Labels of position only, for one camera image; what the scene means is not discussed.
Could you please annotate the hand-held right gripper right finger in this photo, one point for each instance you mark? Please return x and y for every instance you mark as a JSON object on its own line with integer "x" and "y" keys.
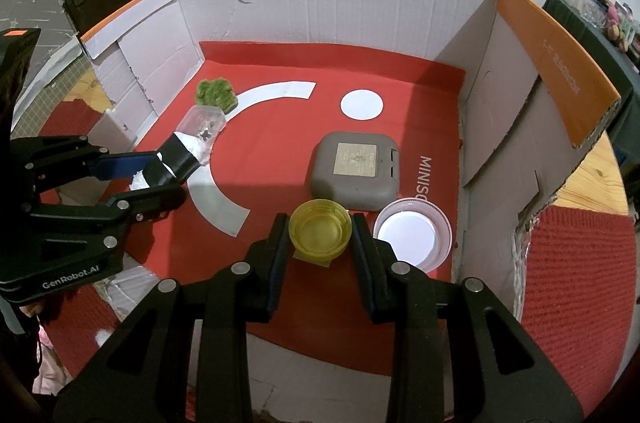
{"x": 362, "y": 253}

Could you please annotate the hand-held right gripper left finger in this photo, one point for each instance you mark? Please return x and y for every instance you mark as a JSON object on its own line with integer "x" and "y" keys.
{"x": 280, "y": 248}

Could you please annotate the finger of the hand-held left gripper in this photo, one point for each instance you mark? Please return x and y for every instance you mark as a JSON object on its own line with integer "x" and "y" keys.
{"x": 125, "y": 165}
{"x": 145, "y": 203}

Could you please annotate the yellow plastic cap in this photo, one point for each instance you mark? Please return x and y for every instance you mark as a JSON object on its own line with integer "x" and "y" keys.
{"x": 320, "y": 233}

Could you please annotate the clear round lid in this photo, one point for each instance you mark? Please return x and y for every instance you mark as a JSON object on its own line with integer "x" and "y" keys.
{"x": 405, "y": 238}

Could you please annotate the white yarn roll black band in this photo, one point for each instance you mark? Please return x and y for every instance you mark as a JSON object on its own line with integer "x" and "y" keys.
{"x": 175, "y": 160}

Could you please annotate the grey rounded case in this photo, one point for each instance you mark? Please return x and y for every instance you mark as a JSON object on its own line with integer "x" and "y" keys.
{"x": 350, "y": 190}

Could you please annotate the small clear plastic box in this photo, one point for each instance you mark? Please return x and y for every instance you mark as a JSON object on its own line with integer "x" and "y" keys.
{"x": 202, "y": 123}

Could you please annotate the green fuzzy pompom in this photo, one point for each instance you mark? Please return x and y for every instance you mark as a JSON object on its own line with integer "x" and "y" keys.
{"x": 216, "y": 93}

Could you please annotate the orange and white cardboard box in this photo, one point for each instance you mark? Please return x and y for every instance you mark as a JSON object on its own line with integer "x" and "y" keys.
{"x": 350, "y": 3}

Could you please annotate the pink clothing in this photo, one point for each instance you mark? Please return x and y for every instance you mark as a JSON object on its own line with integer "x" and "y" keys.
{"x": 50, "y": 363}

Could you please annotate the red printed paper sheet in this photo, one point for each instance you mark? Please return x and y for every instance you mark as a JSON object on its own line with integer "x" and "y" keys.
{"x": 280, "y": 103}

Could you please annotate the red knitted mat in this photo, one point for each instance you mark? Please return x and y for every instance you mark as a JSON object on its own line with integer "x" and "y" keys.
{"x": 575, "y": 278}

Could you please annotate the dark cloth covered table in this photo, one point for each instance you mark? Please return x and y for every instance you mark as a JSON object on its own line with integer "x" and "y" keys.
{"x": 620, "y": 83}

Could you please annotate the row of small display items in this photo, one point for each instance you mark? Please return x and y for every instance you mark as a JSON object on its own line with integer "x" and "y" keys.
{"x": 610, "y": 18}

